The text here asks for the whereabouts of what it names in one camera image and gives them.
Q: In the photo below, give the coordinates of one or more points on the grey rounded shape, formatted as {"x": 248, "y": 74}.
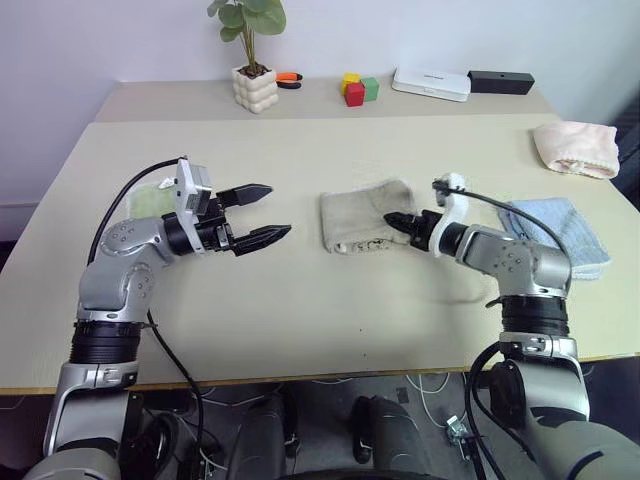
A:
{"x": 265, "y": 430}

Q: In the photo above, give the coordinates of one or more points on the long black box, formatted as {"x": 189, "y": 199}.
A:
{"x": 500, "y": 82}

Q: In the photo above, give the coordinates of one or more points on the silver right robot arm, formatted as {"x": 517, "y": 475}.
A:
{"x": 515, "y": 260}

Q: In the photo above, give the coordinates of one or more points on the flat white box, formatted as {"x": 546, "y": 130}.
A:
{"x": 430, "y": 82}

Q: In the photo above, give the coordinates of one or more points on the light green cloth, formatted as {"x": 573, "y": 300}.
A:
{"x": 147, "y": 202}

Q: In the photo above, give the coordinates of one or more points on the red cube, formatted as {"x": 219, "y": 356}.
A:
{"x": 355, "y": 95}

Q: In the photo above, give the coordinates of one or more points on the green plant in white pot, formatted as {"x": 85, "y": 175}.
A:
{"x": 255, "y": 90}

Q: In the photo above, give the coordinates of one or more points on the dark curved rim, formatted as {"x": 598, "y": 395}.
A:
{"x": 365, "y": 475}

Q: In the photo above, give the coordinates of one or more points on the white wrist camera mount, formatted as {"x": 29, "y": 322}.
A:
{"x": 182, "y": 190}
{"x": 457, "y": 210}

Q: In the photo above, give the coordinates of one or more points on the small metal clamp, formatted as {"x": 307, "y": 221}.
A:
{"x": 455, "y": 429}

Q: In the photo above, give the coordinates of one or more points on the beige cloth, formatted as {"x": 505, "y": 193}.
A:
{"x": 355, "y": 215}

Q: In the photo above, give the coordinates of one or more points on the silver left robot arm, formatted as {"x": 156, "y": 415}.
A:
{"x": 125, "y": 240}

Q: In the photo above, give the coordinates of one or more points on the black metal bracket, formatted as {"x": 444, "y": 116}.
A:
{"x": 470, "y": 450}

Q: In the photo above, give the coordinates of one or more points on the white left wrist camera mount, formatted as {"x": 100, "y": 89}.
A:
{"x": 182, "y": 190}

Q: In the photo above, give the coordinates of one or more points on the dark rounded shape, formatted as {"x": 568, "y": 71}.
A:
{"x": 385, "y": 430}

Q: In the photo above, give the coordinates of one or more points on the light blue towel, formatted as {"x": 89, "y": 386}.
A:
{"x": 575, "y": 230}

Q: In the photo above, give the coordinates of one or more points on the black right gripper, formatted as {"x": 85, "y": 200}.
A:
{"x": 425, "y": 230}

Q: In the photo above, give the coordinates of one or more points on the pink cloth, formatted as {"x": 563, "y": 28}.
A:
{"x": 575, "y": 145}

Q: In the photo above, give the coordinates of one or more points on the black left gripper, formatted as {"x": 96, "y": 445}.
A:
{"x": 217, "y": 235}

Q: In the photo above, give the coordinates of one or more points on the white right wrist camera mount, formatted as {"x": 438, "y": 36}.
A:
{"x": 457, "y": 210}

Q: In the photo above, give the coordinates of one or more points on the green cube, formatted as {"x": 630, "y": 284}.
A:
{"x": 371, "y": 89}

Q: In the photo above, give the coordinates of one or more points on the yellow cube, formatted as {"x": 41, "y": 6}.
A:
{"x": 351, "y": 79}

